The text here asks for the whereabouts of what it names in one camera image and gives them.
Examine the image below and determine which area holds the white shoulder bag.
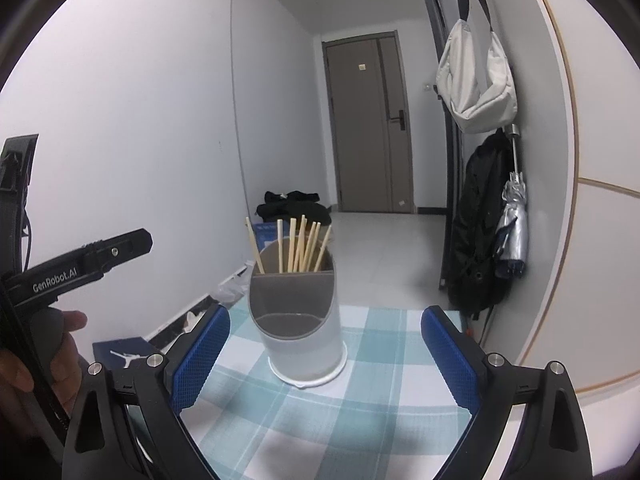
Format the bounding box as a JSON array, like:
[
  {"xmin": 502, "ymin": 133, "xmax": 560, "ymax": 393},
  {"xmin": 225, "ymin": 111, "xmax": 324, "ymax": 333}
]
[{"xmin": 436, "ymin": 18, "xmax": 518, "ymax": 134}]

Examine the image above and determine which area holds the person's left hand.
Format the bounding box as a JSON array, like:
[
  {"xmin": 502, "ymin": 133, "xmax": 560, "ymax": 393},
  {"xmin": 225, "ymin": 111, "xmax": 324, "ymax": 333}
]
[{"xmin": 1, "ymin": 311, "xmax": 88, "ymax": 437}]

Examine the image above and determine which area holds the navy Jordan shoe box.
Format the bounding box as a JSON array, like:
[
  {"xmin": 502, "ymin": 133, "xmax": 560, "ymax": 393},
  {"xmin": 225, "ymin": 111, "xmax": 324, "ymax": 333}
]
[{"xmin": 92, "ymin": 337, "xmax": 157, "ymax": 370}]

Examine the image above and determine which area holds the teal plaid tablecloth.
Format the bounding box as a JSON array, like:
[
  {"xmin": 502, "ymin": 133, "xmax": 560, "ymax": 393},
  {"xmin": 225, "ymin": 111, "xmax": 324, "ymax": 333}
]
[{"xmin": 180, "ymin": 301, "xmax": 471, "ymax": 479}]

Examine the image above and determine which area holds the black hanging jacket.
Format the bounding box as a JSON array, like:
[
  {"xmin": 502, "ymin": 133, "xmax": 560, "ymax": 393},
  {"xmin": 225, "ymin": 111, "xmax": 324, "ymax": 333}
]
[{"xmin": 448, "ymin": 130, "xmax": 514, "ymax": 318}]

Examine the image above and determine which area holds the silver folded umbrella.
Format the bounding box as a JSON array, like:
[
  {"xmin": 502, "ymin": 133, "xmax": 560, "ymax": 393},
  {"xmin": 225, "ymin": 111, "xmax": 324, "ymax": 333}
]
[{"xmin": 495, "ymin": 124, "xmax": 529, "ymax": 280}]

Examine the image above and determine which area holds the white utensil holder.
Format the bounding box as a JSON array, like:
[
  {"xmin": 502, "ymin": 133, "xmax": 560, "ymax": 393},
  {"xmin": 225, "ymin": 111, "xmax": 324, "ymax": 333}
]
[{"xmin": 248, "ymin": 243, "xmax": 348, "ymax": 389}]

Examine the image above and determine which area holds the blue facial tissue box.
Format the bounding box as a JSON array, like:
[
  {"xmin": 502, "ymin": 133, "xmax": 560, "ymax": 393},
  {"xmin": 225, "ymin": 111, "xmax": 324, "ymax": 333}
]
[{"xmin": 250, "ymin": 221, "xmax": 290, "ymax": 252}]

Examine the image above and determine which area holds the black bag on floor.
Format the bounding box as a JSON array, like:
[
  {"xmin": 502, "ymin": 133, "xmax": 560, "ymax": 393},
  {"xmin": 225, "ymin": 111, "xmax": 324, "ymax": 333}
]
[{"xmin": 256, "ymin": 191, "xmax": 332, "ymax": 226}]

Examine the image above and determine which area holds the grey entrance door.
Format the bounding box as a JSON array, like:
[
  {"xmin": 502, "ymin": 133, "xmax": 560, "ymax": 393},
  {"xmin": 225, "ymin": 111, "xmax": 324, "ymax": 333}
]
[{"xmin": 322, "ymin": 32, "xmax": 414, "ymax": 214}]

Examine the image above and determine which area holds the black framed side door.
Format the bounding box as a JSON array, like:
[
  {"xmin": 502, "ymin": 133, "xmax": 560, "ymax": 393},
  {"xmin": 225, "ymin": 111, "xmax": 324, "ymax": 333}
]
[{"xmin": 424, "ymin": 0, "xmax": 460, "ymax": 290}]

